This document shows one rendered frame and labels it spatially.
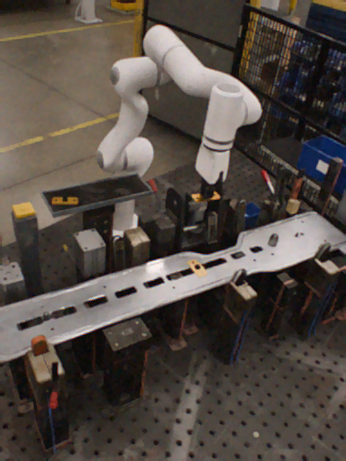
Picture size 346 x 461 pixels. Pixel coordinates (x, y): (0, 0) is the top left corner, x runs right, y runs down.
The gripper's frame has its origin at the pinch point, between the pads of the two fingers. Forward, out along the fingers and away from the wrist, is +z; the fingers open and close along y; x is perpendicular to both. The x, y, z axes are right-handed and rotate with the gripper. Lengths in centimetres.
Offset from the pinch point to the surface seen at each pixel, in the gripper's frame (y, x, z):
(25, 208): -30, -48, 18
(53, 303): -1, -47, 34
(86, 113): -337, 69, 138
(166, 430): 36, -22, 64
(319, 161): -33, 82, 21
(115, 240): -11.7, -23.4, 23.6
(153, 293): 6.1, -16.6, 33.2
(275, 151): -59, 79, 30
